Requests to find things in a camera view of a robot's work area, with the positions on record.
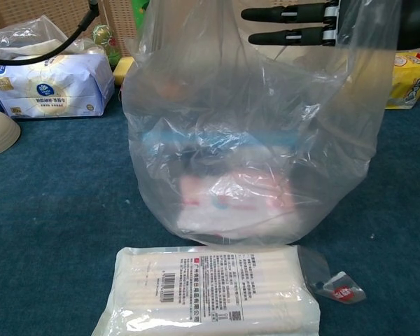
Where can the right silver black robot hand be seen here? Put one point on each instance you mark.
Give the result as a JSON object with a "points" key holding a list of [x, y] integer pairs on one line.
{"points": [[283, 14]]}

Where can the clear plastic shopping bag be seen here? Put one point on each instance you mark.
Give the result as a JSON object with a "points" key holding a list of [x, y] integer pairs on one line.
{"points": [[248, 122]]}

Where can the crumpled clear bag with items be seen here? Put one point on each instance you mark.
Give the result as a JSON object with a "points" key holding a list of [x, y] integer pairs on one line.
{"points": [[28, 38]]}

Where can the green Pringles can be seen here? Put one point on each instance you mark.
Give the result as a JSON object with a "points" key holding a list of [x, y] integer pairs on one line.
{"points": [[136, 7]]}

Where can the yellow wafer pack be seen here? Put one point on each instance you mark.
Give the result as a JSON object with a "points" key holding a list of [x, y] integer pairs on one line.
{"points": [[413, 87]]}

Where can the yellow sponge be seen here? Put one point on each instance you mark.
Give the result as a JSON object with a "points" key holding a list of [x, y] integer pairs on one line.
{"points": [[124, 71]]}

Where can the white pink wipes pack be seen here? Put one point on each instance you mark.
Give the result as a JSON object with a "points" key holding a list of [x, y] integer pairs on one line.
{"points": [[224, 210]]}

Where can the white tissue pack blue logo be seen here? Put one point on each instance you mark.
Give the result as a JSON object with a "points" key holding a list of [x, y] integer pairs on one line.
{"points": [[49, 91]]}

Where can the wicker folding screen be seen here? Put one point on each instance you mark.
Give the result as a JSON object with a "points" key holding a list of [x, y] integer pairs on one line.
{"points": [[28, 10]]}

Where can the small grey red-label sachet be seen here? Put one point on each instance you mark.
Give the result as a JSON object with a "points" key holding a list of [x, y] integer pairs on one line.
{"points": [[343, 290]]}

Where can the teal table cloth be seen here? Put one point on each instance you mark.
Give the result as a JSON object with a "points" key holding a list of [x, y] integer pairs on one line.
{"points": [[56, 210]]}

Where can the beige bowl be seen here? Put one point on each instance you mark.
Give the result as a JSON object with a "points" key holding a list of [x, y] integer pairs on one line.
{"points": [[0, 133]]}

